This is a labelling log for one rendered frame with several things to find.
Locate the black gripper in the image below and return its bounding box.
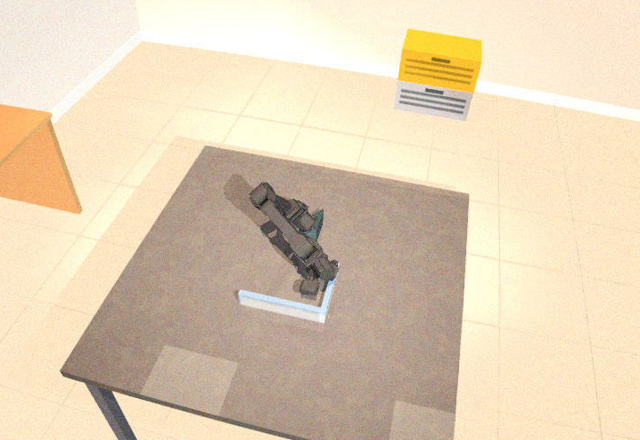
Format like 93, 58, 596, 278
299, 265, 320, 296

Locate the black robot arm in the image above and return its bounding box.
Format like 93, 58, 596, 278
249, 182, 339, 281

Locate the clear l-shaped wall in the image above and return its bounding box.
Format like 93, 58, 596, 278
240, 272, 339, 322

